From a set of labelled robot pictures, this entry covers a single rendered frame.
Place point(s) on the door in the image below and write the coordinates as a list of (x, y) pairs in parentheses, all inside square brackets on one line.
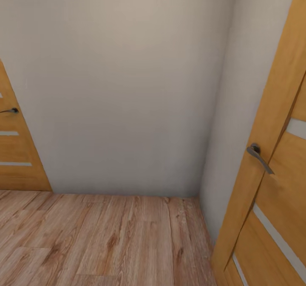
[(262, 240), (20, 164)]

